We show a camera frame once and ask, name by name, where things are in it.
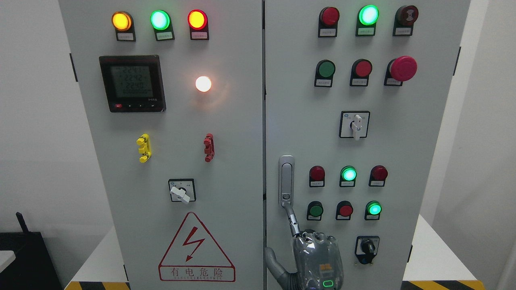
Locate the red electric warning sticker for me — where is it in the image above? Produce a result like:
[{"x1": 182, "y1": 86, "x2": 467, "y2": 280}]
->
[{"x1": 158, "y1": 211, "x2": 236, "y2": 282}]

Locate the red push button lower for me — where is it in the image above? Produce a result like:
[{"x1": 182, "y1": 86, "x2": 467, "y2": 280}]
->
[{"x1": 335, "y1": 201, "x2": 354, "y2": 221}]

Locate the grey right cabinet door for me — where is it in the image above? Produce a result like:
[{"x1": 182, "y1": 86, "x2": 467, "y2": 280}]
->
[{"x1": 264, "y1": 0, "x2": 470, "y2": 290}]

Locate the white lit indicator light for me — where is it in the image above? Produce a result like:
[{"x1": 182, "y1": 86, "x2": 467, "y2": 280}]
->
[{"x1": 195, "y1": 75, "x2": 212, "y2": 93}]

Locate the yellow indicator light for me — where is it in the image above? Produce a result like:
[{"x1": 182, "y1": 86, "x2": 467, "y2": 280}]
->
[{"x1": 111, "y1": 11, "x2": 136, "y2": 41}]

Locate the green push button upper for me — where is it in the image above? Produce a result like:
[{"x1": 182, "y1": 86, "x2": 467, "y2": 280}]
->
[{"x1": 314, "y1": 59, "x2": 336, "y2": 87}]

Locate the dark buzzer indicator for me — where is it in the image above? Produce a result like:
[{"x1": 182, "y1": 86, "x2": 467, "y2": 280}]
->
[{"x1": 392, "y1": 5, "x2": 419, "y2": 37}]

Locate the dark red indicator middle right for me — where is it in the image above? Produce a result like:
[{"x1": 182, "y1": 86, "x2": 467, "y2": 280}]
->
[{"x1": 368, "y1": 165, "x2": 388, "y2": 187}]

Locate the black digital power meter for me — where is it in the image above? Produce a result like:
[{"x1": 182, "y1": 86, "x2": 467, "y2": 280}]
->
[{"x1": 98, "y1": 55, "x2": 166, "y2": 113}]

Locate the dark red indicator middle left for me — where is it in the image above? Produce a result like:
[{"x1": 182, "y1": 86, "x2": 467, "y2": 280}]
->
[{"x1": 308, "y1": 166, "x2": 325, "y2": 188}]

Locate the red push button upper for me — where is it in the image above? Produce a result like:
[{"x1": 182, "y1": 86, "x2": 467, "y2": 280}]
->
[{"x1": 350, "y1": 59, "x2": 372, "y2": 87}]

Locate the green indicator light top right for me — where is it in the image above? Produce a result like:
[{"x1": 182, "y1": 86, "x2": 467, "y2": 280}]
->
[{"x1": 356, "y1": 5, "x2": 379, "y2": 37}]

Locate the green lit indicator middle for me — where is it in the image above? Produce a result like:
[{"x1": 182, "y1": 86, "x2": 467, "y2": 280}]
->
[{"x1": 339, "y1": 166, "x2": 357, "y2": 187}]

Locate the red terminal connector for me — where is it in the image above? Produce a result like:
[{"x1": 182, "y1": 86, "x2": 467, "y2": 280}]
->
[{"x1": 204, "y1": 133, "x2": 214, "y2": 163}]

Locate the grey cabinet door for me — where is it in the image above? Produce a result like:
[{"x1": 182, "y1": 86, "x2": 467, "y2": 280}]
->
[
  {"x1": 264, "y1": 0, "x2": 470, "y2": 290},
  {"x1": 59, "y1": 0, "x2": 264, "y2": 290}
]

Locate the white selector switch left door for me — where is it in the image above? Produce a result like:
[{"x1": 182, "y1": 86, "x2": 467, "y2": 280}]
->
[{"x1": 168, "y1": 178, "x2": 196, "y2": 204}]

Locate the green lit button lower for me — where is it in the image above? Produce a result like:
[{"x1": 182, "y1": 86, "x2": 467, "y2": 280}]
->
[{"x1": 364, "y1": 201, "x2": 382, "y2": 220}]

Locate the red emergency stop button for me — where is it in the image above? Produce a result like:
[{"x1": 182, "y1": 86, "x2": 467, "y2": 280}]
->
[{"x1": 384, "y1": 56, "x2": 418, "y2": 87}]

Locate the dark red indicator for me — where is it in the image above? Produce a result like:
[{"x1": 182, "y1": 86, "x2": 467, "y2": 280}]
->
[
  {"x1": 308, "y1": 166, "x2": 325, "y2": 188},
  {"x1": 318, "y1": 6, "x2": 340, "y2": 38},
  {"x1": 368, "y1": 165, "x2": 388, "y2": 187}
]

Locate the green push button lower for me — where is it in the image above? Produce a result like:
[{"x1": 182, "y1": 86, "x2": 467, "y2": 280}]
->
[{"x1": 306, "y1": 201, "x2": 324, "y2": 221}]

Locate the black key selector switch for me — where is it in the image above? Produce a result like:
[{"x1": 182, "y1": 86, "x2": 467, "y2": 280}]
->
[{"x1": 354, "y1": 236, "x2": 380, "y2": 265}]

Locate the red push button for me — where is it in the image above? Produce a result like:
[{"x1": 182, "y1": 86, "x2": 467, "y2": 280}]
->
[
  {"x1": 350, "y1": 59, "x2": 372, "y2": 87},
  {"x1": 335, "y1": 201, "x2": 354, "y2": 221}
]

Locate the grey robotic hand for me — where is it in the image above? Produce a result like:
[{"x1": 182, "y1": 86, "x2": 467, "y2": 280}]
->
[{"x1": 264, "y1": 203, "x2": 343, "y2": 290}]

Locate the green push button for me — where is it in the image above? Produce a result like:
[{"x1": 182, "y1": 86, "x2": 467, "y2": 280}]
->
[
  {"x1": 314, "y1": 59, "x2": 336, "y2": 87},
  {"x1": 306, "y1": 201, "x2": 324, "y2": 221}
]

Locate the green indicator light top left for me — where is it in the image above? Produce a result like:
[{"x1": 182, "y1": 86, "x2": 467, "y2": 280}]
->
[{"x1": 150, "y1": 10, "x2": 175, "y2": 41}]

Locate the white selector switch upper right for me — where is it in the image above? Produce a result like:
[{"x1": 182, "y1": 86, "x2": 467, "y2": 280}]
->
[{"x1": 339, "y1": 111, "x2": 370, "y2": 140}]

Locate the green indicator light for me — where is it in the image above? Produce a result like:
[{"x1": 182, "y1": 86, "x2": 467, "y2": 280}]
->
[
  {"x1": 356, "y1": 5, "x2": 379, "y2": 37},
  {"x1": 150, "y1": 10, "x2": 175, "y2": 41}
]

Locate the yellow terminal connector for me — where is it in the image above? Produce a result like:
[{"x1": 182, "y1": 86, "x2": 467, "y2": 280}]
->
[{"x1": 136, "y1": 133, "x2": 152, "y2": 163}]

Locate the grey left cabinet door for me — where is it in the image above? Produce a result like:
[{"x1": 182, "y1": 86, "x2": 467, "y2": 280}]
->
[{"x1": 59, "y1": 0, "x2": 264, "y2": 290}]

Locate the dark red indicator top right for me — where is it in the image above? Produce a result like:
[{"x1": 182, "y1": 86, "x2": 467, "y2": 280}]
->
[{"x1": 318, "y1": 6, "x2": 340, "y2": 38}]

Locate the black box with antenna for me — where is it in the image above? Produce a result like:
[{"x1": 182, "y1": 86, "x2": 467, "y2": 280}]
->
[{"x1": 0, "y1": 212, "x2": 63, "y2": 290}]

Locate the silver door handle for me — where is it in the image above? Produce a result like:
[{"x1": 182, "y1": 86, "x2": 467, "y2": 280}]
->
[{"x1": 278, "y1": 155, "x2": 295, "y2": 208}]

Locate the red lit indicator light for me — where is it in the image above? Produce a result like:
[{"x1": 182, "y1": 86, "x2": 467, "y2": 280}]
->
[{"x1": 187, "y1": 9, "x2": 209, "y2": 40}]

